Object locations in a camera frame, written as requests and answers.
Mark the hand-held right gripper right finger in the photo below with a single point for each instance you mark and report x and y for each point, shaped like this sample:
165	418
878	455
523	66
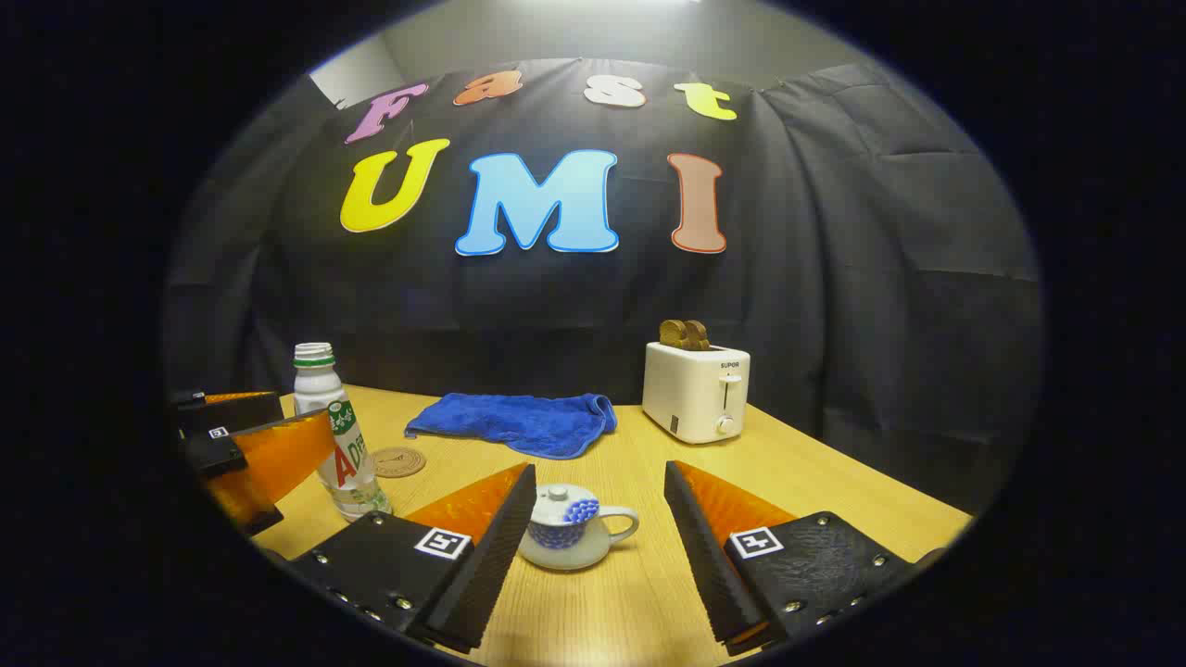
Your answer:
709	565

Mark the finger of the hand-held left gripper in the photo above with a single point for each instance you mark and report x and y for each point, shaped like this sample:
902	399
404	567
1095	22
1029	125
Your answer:
236	415
278	449

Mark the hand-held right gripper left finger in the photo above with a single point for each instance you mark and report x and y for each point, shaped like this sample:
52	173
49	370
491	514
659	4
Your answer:
482	565

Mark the white plastic water bottle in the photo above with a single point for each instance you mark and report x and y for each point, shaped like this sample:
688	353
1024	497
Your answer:
317	384

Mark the white blue-flowered teacup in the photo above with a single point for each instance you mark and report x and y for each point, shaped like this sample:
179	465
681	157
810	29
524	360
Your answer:
567	551

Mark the round wooden coaster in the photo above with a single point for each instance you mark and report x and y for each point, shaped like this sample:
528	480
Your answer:
398	461

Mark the blue towel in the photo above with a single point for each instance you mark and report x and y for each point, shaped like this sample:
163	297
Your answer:
523	421

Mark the white toaster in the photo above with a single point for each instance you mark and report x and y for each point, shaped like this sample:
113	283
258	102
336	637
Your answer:
690	394

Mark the brown bread slice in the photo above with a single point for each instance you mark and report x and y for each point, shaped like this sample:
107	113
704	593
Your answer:
672	333
698	334

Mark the black backdrop cloth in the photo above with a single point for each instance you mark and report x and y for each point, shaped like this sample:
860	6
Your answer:
834	278

